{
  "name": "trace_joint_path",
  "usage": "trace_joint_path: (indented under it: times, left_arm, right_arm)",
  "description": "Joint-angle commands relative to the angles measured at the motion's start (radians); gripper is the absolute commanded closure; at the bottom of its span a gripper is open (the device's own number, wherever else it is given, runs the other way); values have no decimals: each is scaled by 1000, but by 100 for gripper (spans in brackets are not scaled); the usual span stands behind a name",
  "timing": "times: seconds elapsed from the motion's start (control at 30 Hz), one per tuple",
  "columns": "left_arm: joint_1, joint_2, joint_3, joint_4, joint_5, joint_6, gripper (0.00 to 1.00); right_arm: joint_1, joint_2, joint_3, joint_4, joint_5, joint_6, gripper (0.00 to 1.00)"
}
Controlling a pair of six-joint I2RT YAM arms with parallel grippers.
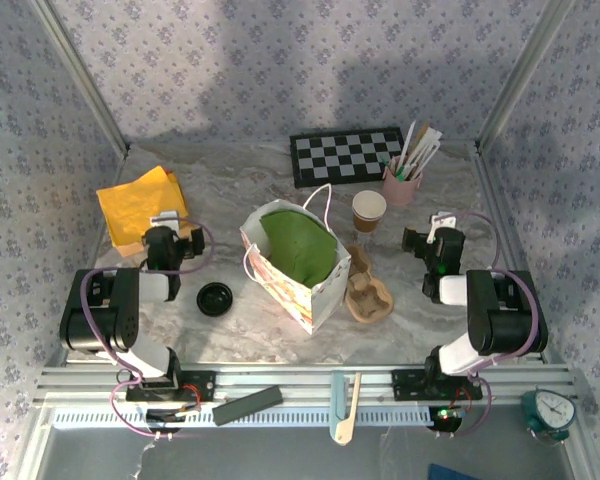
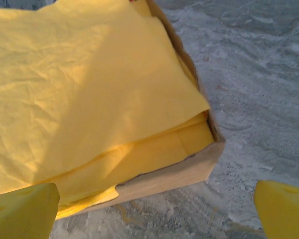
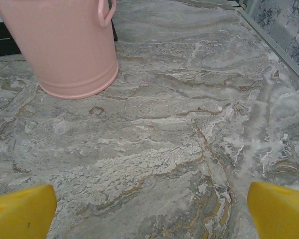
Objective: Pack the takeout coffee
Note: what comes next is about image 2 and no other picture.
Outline yellow paper napkin stack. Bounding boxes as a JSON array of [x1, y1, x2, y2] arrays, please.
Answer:
[[56, 0, 214, 221]]

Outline brown cardboard napkin box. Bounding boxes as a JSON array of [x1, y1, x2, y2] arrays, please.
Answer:
[[57, 0, 226, 221]]

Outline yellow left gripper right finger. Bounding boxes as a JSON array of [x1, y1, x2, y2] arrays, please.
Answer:
[[253, 180, 299, 239]]

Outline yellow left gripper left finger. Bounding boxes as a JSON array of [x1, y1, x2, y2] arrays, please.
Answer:
[[0, 183, 60, 239]]

